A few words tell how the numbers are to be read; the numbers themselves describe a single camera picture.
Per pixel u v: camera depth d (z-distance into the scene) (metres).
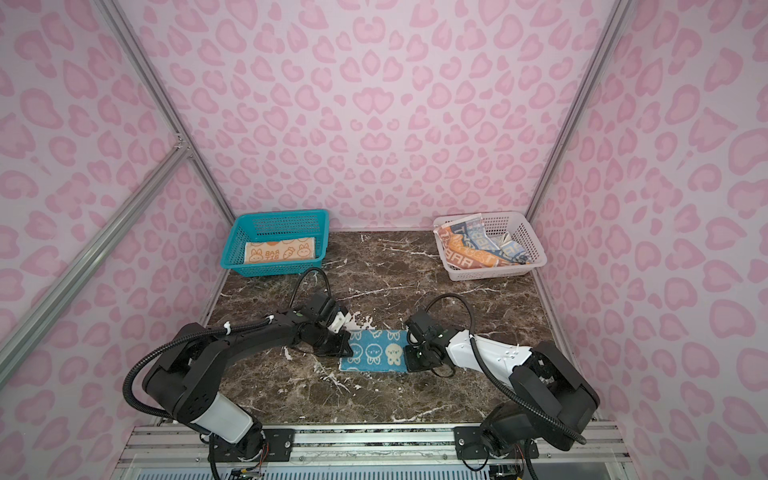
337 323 0.77
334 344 0.78
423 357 0.73
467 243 1.13
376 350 0.88
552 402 0.42
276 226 1.17
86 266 0.62
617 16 0.69
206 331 0.50
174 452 0.73
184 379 0.45
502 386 0.44
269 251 1.11
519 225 1.12
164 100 0.82
